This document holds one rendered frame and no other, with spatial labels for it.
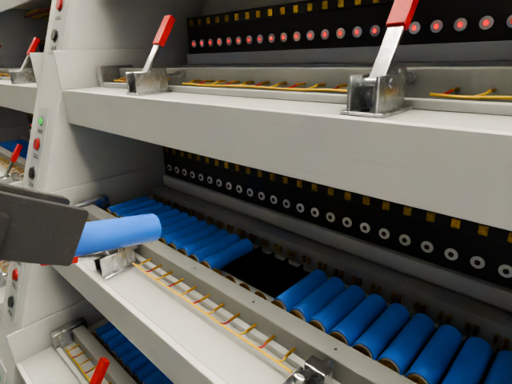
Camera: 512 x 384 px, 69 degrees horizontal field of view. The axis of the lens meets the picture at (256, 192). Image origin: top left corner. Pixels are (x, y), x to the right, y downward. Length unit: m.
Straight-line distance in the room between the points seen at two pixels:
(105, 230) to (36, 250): 0.04
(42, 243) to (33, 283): 0.43
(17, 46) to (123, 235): 1.10
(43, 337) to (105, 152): 0.29
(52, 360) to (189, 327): 0.35
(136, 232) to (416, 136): 0.17
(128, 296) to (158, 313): 0.05
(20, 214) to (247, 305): 0.20
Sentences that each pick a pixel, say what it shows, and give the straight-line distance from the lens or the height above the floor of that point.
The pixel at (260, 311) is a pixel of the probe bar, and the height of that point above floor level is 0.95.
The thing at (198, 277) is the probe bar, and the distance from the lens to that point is 0.37.
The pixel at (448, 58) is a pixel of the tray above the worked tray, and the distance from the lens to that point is 0.40.
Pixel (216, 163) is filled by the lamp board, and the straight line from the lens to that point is 0.52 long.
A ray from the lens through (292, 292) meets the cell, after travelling 0.35.
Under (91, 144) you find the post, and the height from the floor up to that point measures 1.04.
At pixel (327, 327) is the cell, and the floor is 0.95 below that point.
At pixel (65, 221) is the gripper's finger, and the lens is 0.21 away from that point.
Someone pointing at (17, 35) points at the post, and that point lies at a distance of 1.31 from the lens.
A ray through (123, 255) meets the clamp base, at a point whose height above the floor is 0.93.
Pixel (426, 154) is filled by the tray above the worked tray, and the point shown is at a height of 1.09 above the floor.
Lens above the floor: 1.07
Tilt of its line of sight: 5 degrees down
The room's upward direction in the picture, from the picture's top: 12 degrees clockwise
